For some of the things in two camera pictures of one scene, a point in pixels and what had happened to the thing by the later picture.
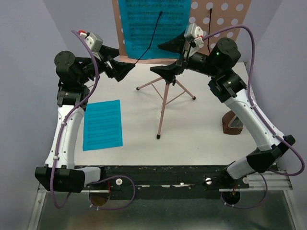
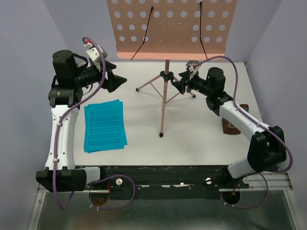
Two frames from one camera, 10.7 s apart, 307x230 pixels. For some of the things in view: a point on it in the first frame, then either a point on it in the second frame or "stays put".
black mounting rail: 166,182 stays put
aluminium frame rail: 275,180 stays put
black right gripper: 167,72 -> 186,81
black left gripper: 119,70 -> 113,81
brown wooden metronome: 226,119 stays put
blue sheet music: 147,24 -> 104,127
